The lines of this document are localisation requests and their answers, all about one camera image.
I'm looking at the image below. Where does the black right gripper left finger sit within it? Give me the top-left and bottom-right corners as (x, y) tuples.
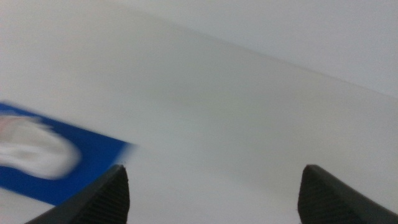
(24, 164), (131, 224)

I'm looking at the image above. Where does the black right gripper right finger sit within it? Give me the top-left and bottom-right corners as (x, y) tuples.
(297, 164), (398, 224)

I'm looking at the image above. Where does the blue mat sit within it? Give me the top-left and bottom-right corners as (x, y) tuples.
(0, 101), (136, 207)

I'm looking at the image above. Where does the white cloth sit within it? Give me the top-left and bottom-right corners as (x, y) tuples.
(0, 113), (82, 180)

